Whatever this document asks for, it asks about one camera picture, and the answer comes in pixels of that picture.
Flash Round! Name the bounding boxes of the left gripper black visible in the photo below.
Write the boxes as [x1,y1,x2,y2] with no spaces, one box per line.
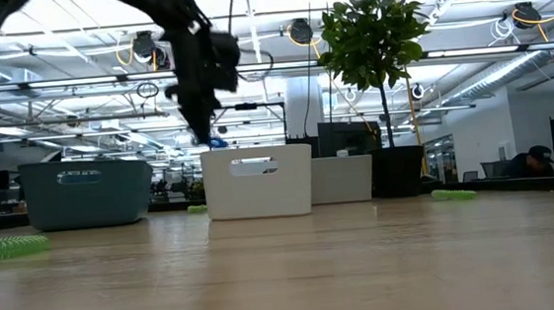
[160,23,227,149]

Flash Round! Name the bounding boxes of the white plastic bin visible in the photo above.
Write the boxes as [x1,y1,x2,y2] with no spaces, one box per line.
[198,141,318,224]

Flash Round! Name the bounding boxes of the teal plastic bin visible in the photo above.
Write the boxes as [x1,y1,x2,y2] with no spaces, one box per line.
[16,153,159,234]

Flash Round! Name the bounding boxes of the grey plastic bin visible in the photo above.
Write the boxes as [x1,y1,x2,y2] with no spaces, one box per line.
[308,152,376,206]

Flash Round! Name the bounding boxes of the green plant in black pot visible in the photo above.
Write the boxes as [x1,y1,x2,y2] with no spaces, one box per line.
[312,0,443,204]

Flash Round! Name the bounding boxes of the person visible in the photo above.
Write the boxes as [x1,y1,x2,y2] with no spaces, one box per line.
[502,143,554,182]

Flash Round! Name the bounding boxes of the black background stand frame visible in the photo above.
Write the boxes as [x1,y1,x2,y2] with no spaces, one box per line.
[210,99,290,152]

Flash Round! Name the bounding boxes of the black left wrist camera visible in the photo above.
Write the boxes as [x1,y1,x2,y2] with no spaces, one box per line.
[207,29,245,95]

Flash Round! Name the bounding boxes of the black ceiling cable reel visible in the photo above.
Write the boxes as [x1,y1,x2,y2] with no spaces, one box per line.
[511,0,543,32]
[128,28,172,73]
[409,82,427,102]
[288,17,315,46]

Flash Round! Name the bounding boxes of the yellow hanging cable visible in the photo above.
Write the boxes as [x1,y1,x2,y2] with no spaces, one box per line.
[390,0,428,176]

